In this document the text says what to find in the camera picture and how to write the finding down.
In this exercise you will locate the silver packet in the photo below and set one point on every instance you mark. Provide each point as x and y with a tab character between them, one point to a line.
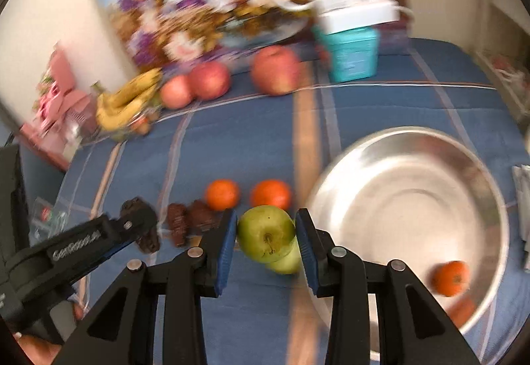
522	203

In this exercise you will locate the medium red apple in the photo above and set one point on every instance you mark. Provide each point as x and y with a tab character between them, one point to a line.
210	80

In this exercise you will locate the large red apple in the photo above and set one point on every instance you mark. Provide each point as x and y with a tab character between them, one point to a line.
275	70

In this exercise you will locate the white box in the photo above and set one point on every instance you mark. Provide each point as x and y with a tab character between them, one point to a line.
356	12

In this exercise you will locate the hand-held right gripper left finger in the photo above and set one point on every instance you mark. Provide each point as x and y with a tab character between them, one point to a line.
223	253

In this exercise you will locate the yellow banana bunch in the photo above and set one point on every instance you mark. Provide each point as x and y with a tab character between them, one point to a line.
124	99

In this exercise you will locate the pink flower bouquet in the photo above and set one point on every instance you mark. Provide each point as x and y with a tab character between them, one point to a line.
58	99

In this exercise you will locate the person's left hand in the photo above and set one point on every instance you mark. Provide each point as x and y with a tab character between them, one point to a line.
35	350

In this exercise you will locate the orange tangerine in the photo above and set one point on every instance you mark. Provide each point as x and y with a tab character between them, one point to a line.
451	277
271	193
222	194

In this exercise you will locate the green pear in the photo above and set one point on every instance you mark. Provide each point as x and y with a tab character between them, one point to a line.
265	234
288	264

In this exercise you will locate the teal box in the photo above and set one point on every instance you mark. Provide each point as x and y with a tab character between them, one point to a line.
352	54

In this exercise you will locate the small red apple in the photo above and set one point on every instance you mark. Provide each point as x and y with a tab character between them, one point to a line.
177	91

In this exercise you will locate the flower painting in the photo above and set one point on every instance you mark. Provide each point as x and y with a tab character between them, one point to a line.
174	8

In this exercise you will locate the blue plaid tablecloth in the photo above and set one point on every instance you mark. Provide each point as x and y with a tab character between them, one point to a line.
248	141

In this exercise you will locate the dark cabinet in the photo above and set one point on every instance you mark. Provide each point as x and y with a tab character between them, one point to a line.
10	195

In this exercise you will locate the clear glass mug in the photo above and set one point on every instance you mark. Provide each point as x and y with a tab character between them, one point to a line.
45	216

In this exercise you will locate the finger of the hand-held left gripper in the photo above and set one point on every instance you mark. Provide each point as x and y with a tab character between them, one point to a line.
132	224

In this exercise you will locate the silver metal bowl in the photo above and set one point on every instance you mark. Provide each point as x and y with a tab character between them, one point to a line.
405	199

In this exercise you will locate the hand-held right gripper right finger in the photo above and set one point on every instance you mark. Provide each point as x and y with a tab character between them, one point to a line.
308	257

